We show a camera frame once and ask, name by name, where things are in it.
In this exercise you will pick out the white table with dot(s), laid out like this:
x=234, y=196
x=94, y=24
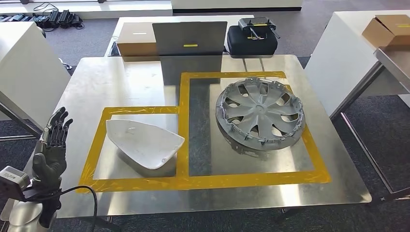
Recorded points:
x=205, y=18

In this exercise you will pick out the large yellow tape outline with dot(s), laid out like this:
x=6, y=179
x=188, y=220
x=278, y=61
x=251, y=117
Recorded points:
x=184, y=128

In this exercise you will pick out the steel workbench table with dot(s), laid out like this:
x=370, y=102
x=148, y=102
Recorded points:
x=134, y=86

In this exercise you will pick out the open brown cardboard box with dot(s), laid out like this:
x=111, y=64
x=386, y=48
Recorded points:
x=384, y=32

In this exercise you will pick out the small yellow tape outline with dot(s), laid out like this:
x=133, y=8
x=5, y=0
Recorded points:
x=141, y=110

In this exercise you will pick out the black remote controller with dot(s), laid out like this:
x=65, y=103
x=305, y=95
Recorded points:
x=256, y=23

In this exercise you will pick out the black carrying case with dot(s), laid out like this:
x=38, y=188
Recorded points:
x=251, y=46

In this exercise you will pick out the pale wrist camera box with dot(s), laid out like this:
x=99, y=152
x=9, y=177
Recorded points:
x=12, y=182

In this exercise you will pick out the silver wheel hubcap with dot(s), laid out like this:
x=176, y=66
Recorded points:
x=259, y=109

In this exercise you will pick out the steel side table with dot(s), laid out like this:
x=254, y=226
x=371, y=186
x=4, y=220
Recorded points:
x=395, y=62
x=19, y=119

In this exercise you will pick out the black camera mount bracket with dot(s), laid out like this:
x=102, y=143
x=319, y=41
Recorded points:
x=48, y=208

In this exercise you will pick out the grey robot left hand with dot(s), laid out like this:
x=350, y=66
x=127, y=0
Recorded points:
x=51, y=160

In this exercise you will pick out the black battery charger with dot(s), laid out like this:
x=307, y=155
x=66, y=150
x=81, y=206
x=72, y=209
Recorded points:
x=66, y=18
x=55, y=18
x=41, y=21

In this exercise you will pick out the white cabinet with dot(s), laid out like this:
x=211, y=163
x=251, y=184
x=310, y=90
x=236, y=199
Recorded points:
x=29, y=73
x=342, y=60

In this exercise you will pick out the white plastic mirror cover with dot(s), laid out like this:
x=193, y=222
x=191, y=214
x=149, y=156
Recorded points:
x=144, y=144

